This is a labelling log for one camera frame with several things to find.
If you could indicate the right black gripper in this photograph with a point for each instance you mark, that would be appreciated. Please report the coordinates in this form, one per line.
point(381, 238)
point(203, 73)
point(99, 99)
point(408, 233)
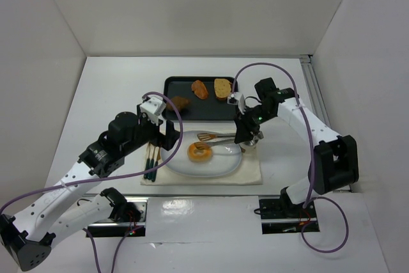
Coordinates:
point(242, 130)

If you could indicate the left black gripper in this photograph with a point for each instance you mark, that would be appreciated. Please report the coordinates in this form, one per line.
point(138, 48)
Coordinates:
point(169, 135)

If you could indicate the metal serving tongs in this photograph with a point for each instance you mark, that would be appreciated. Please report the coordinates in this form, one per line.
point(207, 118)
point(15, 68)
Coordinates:
point(208, 140)

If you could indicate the orange ring bread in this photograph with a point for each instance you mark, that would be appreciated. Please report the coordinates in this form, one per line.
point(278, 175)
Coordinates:
point(199, 155)

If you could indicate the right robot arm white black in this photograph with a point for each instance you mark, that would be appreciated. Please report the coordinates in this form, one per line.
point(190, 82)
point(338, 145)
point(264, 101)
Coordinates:
point(334, 159)

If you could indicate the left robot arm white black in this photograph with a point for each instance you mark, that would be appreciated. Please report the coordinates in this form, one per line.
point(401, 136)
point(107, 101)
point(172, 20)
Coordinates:
point(30, 235)

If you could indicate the brown croissant bread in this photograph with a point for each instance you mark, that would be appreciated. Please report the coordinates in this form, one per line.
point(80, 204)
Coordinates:
point(179, 104)

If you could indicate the sliced loaf bread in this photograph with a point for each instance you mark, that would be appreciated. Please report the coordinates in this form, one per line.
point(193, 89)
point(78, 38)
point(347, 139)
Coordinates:
point(222, 88)

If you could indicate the reddish orange bread piece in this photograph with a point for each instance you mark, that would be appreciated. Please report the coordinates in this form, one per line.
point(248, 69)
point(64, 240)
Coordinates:
point(199, 89)

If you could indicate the small metal cup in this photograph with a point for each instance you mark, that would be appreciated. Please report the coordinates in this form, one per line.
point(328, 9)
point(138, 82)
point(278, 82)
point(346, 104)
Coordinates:
point(248, 146)

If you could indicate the white oval plate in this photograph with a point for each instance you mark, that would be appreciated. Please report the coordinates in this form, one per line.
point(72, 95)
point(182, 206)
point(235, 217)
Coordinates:
point(224, 159)

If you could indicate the black baking tray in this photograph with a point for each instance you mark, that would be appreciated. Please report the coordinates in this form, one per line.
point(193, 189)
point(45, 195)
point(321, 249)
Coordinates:
point(210, 109)

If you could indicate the beige cloth placemat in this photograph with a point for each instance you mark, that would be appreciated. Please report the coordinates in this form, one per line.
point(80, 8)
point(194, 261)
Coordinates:
point(247, 173)

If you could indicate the gold knife green handle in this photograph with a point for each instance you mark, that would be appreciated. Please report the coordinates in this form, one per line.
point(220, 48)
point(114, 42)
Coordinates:
point(157, 160)

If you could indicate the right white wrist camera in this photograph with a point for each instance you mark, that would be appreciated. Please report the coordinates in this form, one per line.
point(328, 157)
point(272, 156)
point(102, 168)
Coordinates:
point(238, 100)

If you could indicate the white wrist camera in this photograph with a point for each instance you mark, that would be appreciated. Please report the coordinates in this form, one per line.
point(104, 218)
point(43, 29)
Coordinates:
point(153, 108)
point(238, 100)

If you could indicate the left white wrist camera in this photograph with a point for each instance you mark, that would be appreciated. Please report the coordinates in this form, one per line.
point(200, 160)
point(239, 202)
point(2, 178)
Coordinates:
point(153, 108)

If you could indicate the gold fork green handle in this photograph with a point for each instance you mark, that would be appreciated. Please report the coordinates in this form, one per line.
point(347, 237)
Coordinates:
point(148, 157)

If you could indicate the gold spoon green handle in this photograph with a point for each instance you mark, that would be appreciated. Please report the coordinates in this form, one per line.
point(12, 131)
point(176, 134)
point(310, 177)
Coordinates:
point(151, 174)

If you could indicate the aluminium frame rail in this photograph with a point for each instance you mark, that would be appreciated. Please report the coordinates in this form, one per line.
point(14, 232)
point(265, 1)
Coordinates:
point(313, 88)

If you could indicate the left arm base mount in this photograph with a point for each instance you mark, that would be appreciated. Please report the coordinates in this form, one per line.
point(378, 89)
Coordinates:
point(128, 214)

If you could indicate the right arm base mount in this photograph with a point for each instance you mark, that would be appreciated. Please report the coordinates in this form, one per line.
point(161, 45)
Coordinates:
point(279, 216)

